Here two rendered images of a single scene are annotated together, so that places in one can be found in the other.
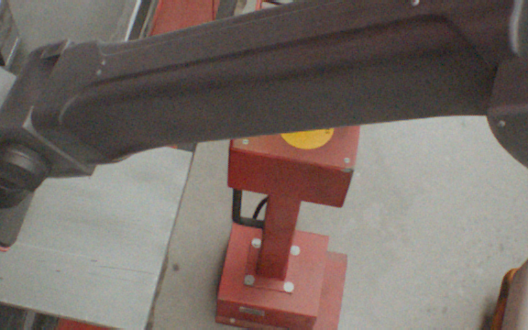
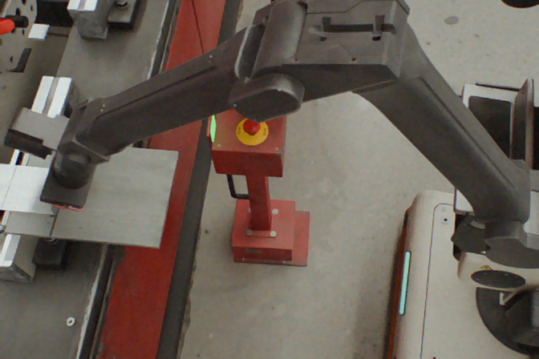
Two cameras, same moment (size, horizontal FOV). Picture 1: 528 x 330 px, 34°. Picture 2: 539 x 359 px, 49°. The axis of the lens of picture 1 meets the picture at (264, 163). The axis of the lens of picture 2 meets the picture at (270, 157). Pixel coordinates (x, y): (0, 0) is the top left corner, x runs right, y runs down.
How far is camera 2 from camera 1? 0.27 m
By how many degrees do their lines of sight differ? 2
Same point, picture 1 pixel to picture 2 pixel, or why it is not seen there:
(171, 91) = (129, 114)
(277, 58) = (165, 92)
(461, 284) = (382, 221)
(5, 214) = (78, 191)
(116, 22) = not seen: hidden behind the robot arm
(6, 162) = (67, 159)
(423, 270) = (358, 215)
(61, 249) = (112, 209)
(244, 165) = (220, 159)
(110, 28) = not seen: hidden behind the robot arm
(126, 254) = (146, 207)
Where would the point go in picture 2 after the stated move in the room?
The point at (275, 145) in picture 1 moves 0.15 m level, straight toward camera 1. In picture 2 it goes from (236, 145) to (231, 207)
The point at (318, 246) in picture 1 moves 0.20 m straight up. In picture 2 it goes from (289, 207) to (289, 180)
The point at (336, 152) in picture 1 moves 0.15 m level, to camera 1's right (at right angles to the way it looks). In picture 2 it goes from (270, 145) to (338, 144)
